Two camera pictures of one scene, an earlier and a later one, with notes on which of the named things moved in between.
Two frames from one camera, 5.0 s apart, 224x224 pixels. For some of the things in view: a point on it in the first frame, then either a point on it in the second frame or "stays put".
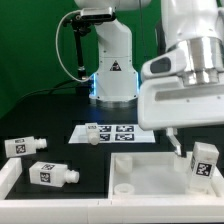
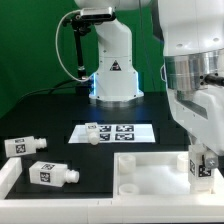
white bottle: [52, 174] stays put
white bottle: [203, 163] stays put
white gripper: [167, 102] → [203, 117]
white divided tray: [154, 176] stays put
